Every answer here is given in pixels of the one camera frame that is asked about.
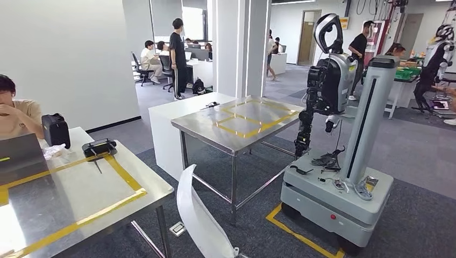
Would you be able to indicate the seated person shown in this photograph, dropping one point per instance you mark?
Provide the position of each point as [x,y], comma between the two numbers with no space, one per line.
[208,48]
[278,44]
[162,47]
[21,117]
[148,58]

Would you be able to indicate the white table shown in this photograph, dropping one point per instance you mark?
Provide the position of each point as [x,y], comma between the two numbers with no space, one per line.
[164,142]
[399,92]

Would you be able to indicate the black backpack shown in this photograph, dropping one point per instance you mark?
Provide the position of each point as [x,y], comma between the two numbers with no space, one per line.
[198,87]

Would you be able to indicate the steel workbench, yellow tape frame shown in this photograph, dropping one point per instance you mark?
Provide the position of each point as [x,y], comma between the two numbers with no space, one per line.
[82,188]

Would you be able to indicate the hanging humanoid robot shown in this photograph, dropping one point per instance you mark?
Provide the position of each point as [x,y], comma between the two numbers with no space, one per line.
[433,64]

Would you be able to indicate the black bag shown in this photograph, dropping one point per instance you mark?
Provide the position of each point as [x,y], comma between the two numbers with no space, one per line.
[57,131]

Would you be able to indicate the brown door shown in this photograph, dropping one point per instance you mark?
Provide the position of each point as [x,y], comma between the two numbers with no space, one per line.
[307,42]

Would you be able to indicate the green plastic crate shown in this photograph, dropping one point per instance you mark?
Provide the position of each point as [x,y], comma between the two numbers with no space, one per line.
[406,74]

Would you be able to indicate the black tool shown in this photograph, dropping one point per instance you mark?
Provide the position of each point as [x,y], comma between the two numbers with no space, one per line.
[301,171]

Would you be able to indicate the yellow wall sign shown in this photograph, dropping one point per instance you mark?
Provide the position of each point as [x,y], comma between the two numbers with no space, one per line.
[344,23]

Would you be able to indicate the black remote controller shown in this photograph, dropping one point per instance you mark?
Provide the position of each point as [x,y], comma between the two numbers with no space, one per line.
[99,147]

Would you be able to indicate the white office desk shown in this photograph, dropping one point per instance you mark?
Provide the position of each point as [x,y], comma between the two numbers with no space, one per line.
[203,71]
[279,64]

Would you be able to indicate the grey laptop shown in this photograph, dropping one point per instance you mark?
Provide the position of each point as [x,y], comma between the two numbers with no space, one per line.
[21,156]

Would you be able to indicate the steel workbench, yellow tape grid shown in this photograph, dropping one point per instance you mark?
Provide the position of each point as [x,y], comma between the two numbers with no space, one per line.
[213,124]

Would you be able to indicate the black office chair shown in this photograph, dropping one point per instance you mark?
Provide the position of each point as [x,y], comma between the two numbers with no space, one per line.
[165,67]
[137,67]

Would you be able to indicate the metal floor socket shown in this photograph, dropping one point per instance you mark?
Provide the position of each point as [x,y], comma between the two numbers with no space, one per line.
[177,229]

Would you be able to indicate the white curved plastic car part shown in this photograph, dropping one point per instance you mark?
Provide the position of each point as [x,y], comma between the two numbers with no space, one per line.
[199,220]

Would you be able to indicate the tablet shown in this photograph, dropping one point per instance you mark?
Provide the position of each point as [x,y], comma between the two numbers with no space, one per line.
[440,104]

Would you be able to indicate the grey wheeled humanoid robot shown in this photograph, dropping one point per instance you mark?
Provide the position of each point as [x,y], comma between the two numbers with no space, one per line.
[331,213]

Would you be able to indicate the clear plastic bag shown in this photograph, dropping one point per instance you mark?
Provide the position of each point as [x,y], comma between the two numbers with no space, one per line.
[53,151]

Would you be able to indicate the red and white cabinet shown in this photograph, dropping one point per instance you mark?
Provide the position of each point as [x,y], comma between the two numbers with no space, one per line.
[377,39]

